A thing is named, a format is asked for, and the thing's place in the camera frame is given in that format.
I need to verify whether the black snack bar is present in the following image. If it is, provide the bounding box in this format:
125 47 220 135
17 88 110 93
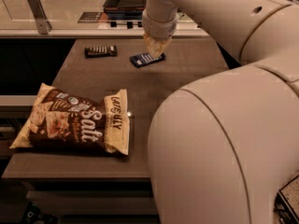
84 46 118 58

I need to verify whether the left metal glass bracket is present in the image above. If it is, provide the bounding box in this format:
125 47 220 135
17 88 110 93
27 0 51 35

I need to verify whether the black device on floor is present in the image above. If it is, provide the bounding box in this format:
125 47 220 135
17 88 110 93
274 175 299 224

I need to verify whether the blue rxbar blueberry bar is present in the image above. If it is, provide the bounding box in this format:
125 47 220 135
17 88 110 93
129 52 165 68

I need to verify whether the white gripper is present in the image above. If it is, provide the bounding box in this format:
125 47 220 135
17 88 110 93
142 10 179 58

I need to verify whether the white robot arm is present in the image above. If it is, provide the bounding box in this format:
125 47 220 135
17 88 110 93
143 0 299 224

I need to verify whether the brown chip bag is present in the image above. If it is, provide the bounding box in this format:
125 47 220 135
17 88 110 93
11 84 130 155

